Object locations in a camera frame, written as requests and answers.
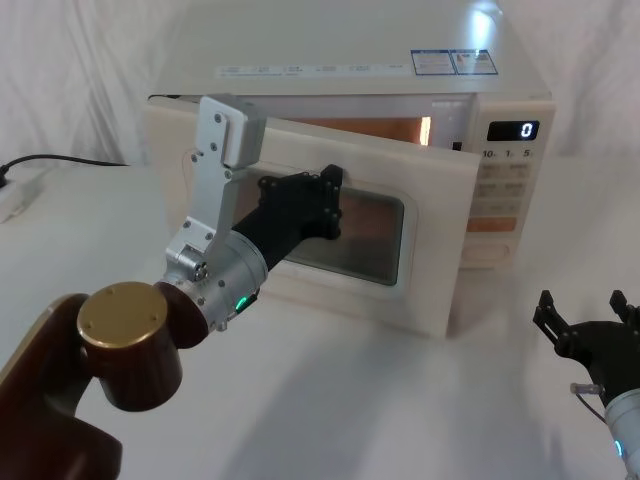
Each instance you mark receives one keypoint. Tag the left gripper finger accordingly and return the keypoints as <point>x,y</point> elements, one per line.
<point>295,187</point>
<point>330,210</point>

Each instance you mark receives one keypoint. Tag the oven control panel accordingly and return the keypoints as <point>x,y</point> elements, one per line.
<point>505,200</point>

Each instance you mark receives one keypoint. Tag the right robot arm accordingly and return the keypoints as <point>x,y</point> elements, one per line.
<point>625,430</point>

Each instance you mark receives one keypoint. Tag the white table cloth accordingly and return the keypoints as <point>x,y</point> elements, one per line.
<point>350,400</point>

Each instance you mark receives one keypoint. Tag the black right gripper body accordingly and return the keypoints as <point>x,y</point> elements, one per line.
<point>605,350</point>

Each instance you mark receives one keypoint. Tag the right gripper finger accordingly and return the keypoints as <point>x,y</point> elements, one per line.
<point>625,307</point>
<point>550,315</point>

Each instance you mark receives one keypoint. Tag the white curtain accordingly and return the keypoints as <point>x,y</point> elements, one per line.
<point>75,75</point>

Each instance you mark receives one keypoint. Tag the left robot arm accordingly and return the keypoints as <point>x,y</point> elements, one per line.
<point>125,325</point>

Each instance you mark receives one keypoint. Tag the cream oven door with window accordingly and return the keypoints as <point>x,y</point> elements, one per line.
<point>440,250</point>

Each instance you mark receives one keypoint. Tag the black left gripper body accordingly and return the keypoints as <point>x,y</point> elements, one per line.
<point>280,225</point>

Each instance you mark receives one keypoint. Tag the cream microwave oven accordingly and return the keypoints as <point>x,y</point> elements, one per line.
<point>325,40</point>

